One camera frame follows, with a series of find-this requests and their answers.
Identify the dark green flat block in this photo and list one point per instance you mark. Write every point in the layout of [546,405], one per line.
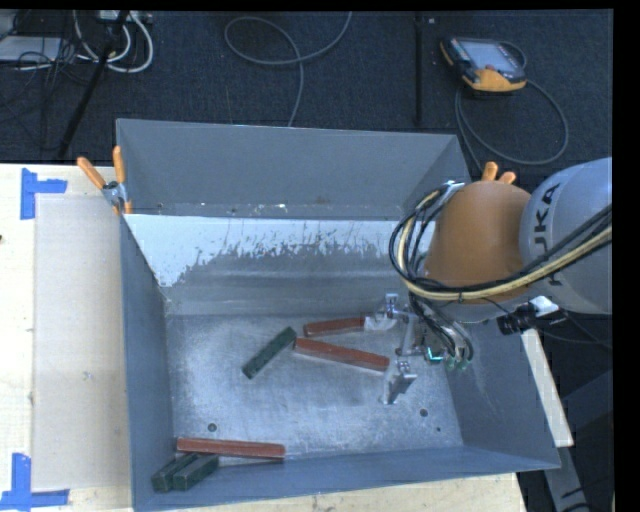
[269,353]
[196,472]
[167,475]

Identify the red-brown flat block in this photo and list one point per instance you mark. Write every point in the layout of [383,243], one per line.
[334,326]
[230,448]
[345,354]

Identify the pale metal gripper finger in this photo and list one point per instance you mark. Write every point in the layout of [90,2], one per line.
[400,379]
[391,306]

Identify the pale wood flat board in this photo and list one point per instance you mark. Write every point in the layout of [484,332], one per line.
[75,325]

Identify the grey metal bin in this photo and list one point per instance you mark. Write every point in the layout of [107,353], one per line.
[300,400]

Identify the black cylinder on white bracket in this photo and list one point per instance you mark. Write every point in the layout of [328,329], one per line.
[520,318]

